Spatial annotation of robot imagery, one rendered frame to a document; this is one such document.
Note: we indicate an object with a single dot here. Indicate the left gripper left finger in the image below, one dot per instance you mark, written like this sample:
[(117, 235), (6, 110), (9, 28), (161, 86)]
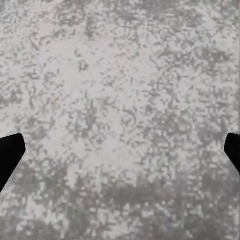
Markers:
[(12, 149)]

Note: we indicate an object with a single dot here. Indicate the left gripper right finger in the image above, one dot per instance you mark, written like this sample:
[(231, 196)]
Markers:
[(232, 149)]

